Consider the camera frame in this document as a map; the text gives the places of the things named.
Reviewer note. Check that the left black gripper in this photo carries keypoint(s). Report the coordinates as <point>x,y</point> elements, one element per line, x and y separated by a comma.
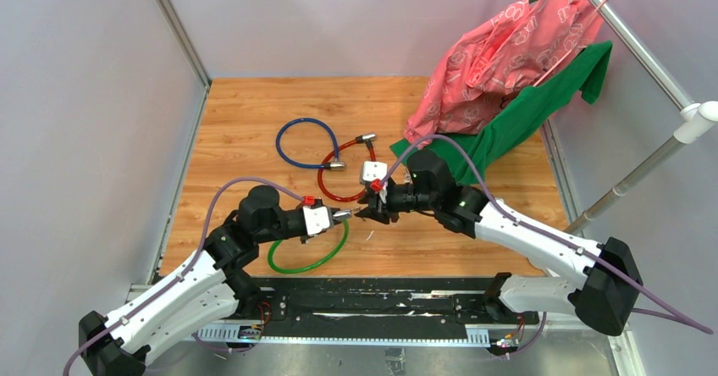
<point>300,207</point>

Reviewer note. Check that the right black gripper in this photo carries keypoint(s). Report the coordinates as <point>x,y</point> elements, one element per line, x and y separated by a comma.
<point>386,207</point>

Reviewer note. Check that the green cable lock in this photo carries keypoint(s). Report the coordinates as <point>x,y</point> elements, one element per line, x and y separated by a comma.
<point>285,259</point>

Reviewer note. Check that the blue cable lock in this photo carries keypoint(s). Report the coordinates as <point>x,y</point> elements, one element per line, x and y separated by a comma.
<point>309,132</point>

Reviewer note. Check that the red cable lock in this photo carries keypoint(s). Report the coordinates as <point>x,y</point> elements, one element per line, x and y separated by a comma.
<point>345,188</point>

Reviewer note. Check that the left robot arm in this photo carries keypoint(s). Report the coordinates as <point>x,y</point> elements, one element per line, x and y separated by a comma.
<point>209,285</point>

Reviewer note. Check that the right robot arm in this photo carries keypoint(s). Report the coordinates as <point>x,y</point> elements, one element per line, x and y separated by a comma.
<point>595,281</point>

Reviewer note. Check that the green t-shirt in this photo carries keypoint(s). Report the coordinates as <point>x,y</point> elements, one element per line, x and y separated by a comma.
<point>515,119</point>

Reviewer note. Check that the pink patterned garment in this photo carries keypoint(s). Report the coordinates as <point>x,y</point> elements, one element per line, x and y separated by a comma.
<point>499,58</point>

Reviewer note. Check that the pink clothes hanger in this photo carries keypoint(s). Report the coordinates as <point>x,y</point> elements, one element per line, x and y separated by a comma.
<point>572,44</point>

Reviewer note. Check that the metal clothes rack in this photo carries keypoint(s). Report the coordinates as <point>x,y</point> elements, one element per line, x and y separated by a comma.
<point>644,155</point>

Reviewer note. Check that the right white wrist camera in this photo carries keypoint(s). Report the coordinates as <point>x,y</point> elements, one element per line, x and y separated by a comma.
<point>371,176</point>

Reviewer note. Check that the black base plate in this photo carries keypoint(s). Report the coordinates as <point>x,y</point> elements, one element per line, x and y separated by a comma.
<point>390,309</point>

